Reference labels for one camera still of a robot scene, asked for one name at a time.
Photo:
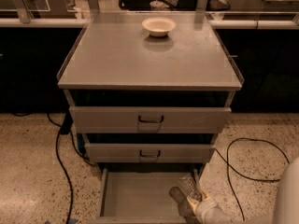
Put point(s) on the grey drawer cabinet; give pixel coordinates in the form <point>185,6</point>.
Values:
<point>116,62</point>

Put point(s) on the white horizontal rail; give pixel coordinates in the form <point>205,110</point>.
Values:
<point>226,24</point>

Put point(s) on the white paper bowl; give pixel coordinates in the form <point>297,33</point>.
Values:
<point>158,26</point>

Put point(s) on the clear plastic water bottle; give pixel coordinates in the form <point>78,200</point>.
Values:
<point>186,188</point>

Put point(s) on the grey drawer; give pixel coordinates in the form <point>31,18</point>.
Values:
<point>144,193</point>
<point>150,153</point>
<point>133,119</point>

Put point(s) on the grey bottom drawer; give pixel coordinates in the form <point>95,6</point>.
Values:
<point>144,193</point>

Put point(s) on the grey middle drawer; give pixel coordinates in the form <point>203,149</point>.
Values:
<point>150,153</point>

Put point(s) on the drink cup with straw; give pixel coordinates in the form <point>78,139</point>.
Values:
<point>156,5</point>

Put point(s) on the grey top drawer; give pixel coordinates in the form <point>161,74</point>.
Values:
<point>133,119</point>

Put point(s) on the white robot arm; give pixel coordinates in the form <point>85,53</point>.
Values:
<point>286,210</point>

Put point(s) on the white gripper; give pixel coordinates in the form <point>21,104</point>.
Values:
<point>209,209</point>

